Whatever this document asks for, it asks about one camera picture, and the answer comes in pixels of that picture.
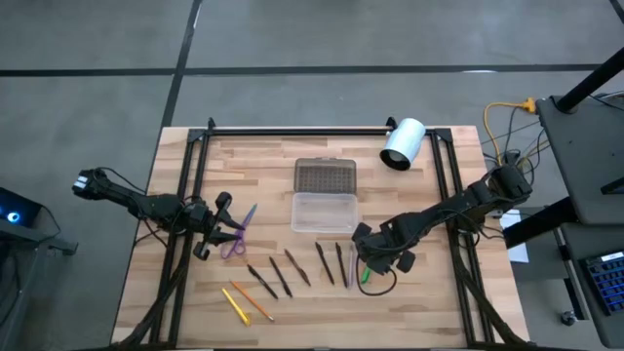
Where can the computer with blue light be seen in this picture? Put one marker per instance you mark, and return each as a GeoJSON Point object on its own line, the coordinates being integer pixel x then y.
{"type": "Point", "coordinates": [19, 209]}

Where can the purple scissors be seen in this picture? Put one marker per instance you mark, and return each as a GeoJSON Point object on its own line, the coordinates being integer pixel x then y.
{"type": "Point", "coordinates": [248, 217]}

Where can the yellow highlighter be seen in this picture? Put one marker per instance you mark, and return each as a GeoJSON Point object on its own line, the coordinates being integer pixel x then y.
{"type": "Point", "coordinates": [236, 307]}

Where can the black desk beam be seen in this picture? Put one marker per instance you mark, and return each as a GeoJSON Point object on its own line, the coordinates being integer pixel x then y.
{"type": "Point", "coordinates": [541, 222]}

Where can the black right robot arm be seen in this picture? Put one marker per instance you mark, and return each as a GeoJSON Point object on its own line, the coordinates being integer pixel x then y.
{"type": "Point", "coordinates": [453, 205]}

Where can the dark grey side desk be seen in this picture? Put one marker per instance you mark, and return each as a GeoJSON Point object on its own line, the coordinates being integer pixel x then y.
{"type": "Point", "coordinates": [580, 161]}
{"type": "Point", "coordinates": [609, 331]}

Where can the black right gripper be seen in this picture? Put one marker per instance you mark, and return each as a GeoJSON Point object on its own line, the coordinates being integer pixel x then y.
{"type": "Point", "coordinates": [382, 246]}

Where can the orange pencil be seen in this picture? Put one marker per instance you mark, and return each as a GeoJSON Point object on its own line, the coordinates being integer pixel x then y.
{"type": "Point", "coordinates": [252, 300]}

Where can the backlit keyboard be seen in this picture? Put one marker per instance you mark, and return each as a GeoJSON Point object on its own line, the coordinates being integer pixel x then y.
{"type": "Point", "coordinates": [607, 283]}

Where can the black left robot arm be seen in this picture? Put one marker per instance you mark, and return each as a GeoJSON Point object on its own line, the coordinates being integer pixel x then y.
{"type": "Point", "coordinates": [151, 205]}

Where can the black pen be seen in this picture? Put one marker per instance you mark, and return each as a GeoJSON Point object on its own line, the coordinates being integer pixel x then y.
{"type": "Point", "coordinates": [341, 264]}
{"type": "Point", "coordinates": [281, 277]}
{"type": "Point", "coordinates": [324, 263]}
{"type": "Point", "coordinates": [262, 282]}

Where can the brown pen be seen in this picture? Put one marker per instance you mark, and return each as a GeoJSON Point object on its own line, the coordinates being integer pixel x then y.
{"type": "Point", "coordinates": [297, 267]}

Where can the clear plastic container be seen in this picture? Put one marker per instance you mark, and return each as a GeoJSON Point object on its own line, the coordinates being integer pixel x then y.
{"type": "Point", "coordinates": [324, 214]}

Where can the white cylindrical spot lamp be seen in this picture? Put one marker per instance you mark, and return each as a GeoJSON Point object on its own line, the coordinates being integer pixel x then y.
{"type": "Point", "coordinates": [404, 139]}

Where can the grey caster wheel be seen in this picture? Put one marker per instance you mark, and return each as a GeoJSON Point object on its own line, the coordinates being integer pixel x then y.
{"type": "Point", "coordinates": [568, 318]}

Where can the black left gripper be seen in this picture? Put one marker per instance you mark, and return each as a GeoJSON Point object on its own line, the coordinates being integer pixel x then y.
{"type": "Point", "coordinates": [213, 222]}

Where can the black diagonal pole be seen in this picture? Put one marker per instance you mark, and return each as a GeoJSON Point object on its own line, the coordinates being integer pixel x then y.
{"type": "Point", "coordinates": [590, 80]}

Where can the green marker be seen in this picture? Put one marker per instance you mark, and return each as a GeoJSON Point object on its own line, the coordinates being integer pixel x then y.
{"type": "Point", "coordinates": [365, 277]}

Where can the white paper sheet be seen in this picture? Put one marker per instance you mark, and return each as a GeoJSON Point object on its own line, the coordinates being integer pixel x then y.
{"type": "Point", "coordinates": [519, 253]}

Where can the grey equipment cart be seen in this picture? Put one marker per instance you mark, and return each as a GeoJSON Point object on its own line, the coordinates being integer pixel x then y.
{"type": "Point", "coordinates": [44, 239]}

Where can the black power adapter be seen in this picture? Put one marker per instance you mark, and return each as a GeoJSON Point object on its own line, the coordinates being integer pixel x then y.
{"type": "Point", "coordinates": [511, 157]}

